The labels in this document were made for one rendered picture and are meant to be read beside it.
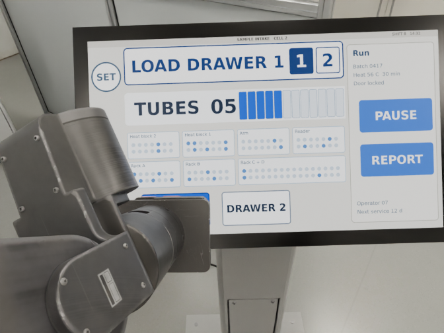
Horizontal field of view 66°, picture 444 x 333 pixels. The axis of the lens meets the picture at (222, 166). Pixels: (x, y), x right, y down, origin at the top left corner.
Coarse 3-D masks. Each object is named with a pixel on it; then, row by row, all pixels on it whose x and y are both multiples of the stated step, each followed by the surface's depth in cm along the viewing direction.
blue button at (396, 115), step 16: (368, 112) 46; (384, 112) 46; (400, 112) 46; (416, 112) 46; (432, 112) 46; (368, 128) 46; (384, 128) 46; (400, 128) 46; (416, 128) 46; (432, 128) 46
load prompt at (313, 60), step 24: (144, 48) 47; (168, 48) 47; (192, 48) 47; (216, 48) 47; (240, 48) 47; (264, 48) 47; (288, 48) 46; (312, 48) 46; (336, 48) 46; (144, 72) 47; (168, 72) 47; (192, 72) 47; (216, 72) 47; (240, 72) 47; (264, 72) 47; (288, 72) 47; (312, 72) 46; (336, 72) 46
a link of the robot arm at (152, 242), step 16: (96, 208) 20; (112, 208) 20; (112, 224) 20; (128, 224) 21; (144, 224) 22; (160, 224) 25; (144, 240) 20; (160, 240) 22; (144, 256) 20; (160, 256) 21; (160, 272) 21; (144, 304) 20
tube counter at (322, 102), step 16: (224, 96) 47; (240, 96) 47; (256, 96) 47; (272, 96) 47; (288, 96) 47; (304, 96) 47; (320, 96) 46; (336, 96) 46; (224, 112) 47; (240, 112) 47; (256, 112) 47; (272, 112) 47; (288, 112) 47; (304, 112) 47; (320, 112) 47; (336, 112) 46
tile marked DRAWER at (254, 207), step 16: (224, 192) 47; (240, 192) 47; (256, 192) 47; (272, 192) 47; (288, 192) 47; (224, 208) 47; (240, 208) 47; (256, 208) 47; (272, 208) 47; (288, 208) 47; (224, 224) 47; (240, 224) 47; (256, 224) 47; (272, 224) 47; (288, 224) 47
